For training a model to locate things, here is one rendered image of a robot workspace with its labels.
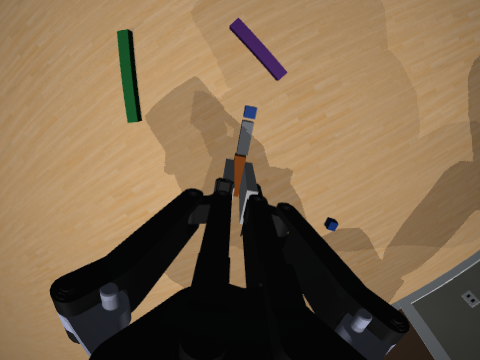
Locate small blue block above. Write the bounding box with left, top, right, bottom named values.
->
left=243, top=105, right=257, bottom=119
left=324, top=217, right=339, bottom=231

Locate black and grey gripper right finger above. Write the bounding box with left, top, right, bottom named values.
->
left=239, top=162, right=410, bottom=360

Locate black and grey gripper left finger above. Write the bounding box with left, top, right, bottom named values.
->
left=50, top=158, right=235, bottom=360

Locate green rod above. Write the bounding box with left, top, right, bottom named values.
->
left=117, top=29, right=142, bottom=123

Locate orange-brown rectangular bar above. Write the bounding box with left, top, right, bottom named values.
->
left=233, top=153, right=246, bottom=197

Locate grey rod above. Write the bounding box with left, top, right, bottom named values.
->
left=237, top=120, right=254, bottom=156

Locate purple rod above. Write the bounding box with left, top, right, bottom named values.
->
left=229, top=17, right=288, bottom=81

